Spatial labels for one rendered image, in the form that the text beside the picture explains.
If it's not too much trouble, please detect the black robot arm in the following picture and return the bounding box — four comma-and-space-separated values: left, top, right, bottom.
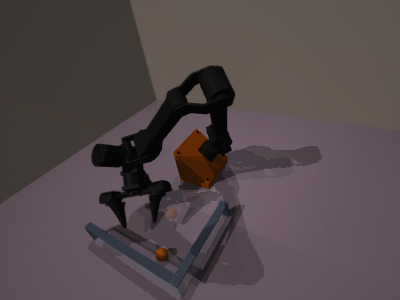
91, 66, 235, 168

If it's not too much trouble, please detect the brown ball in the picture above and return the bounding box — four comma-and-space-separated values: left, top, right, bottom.
156, 248, 168, 262

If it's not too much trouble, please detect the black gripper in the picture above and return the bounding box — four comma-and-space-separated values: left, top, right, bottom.
99, 165, 172, 228

